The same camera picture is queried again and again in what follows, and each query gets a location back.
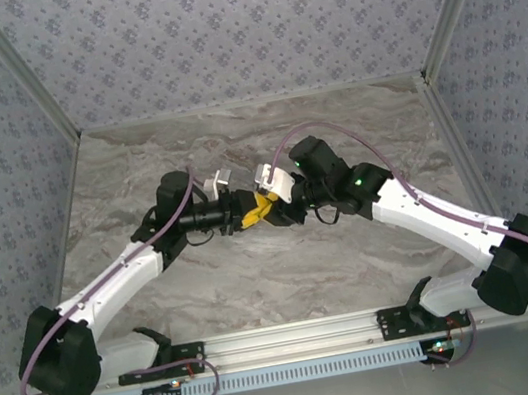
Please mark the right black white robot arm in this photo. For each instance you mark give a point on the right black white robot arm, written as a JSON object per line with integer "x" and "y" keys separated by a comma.
{"x": 436, "y": 229}

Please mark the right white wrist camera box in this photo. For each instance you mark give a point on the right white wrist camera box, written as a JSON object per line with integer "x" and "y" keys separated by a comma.
{"x": 278, "y": 184}

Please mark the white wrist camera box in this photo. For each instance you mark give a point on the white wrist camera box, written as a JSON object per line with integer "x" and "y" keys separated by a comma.
{"x": 278, "y": 184}
{"x": 218, "y": 180}

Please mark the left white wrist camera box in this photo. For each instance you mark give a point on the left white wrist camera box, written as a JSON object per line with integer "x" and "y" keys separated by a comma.
{"x": 218, "y": 180}

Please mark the thin aluminium table rail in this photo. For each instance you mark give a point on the thin aluminium table rail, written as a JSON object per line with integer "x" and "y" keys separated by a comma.
{"x": 248, "y": 103}

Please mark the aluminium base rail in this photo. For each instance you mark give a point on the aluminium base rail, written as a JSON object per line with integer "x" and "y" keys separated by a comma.
{"x": 287, "y": 338}

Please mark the aluminium side rail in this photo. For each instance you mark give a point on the aluminium side rail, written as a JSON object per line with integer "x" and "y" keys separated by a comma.
{"x": 466, "y": 148}
{"x": 71, "y": 189}

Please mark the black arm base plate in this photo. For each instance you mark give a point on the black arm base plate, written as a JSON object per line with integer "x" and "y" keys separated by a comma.
{"x": 179, "y": 372}
{"x": 393, "y": 330}

